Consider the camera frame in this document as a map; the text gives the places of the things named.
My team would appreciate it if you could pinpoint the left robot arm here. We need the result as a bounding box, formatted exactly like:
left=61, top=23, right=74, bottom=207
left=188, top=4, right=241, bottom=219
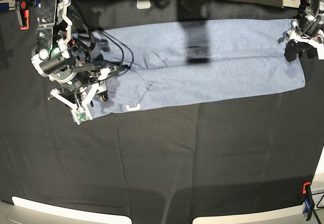
left=285, top=0, right=323, bottom=62

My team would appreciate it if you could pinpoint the silver camera stand base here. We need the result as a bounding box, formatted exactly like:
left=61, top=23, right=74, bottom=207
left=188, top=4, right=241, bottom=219
left=136, top=0, right=151, bottom=10

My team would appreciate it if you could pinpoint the blue-grey t-shirt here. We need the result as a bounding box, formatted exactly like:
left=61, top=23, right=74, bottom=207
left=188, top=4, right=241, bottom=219
left=86, top=18, right=306, bottom=120

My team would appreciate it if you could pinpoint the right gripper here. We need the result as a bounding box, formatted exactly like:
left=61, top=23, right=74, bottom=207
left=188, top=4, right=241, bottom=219
left=54, top=64, right=119, bottom=102

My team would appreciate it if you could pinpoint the orange clamp near right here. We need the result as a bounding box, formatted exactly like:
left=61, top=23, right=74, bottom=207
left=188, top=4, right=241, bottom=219
left=302, top=181, right=311, bottom=194

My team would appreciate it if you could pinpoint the orange clamp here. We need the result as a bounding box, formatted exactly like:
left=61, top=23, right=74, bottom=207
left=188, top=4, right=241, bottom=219
left=15, top=1, right=29, bottom=30
left=302, top=181, right=311, bottom=194

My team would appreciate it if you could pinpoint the orange clamp far left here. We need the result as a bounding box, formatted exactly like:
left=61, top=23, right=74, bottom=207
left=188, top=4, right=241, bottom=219
left=15, top=1, right=29, bottom=30

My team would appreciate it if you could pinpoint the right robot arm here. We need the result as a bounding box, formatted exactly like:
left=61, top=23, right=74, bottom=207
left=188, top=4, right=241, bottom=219
left=31, top=0, right=122, bottom=105

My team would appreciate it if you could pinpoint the blue bar clamp near right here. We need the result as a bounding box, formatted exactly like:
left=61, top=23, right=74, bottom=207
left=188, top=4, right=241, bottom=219
left=303, top=188, right=314, bottom=221

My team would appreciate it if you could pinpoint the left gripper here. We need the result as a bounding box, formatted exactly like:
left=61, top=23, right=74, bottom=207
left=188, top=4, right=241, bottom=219
left=284, top=19, right=323, bottom=62

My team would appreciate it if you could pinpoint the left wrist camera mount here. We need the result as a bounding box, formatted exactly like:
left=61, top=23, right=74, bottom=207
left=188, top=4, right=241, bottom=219
left=284, top=19, right=323, bottom=62

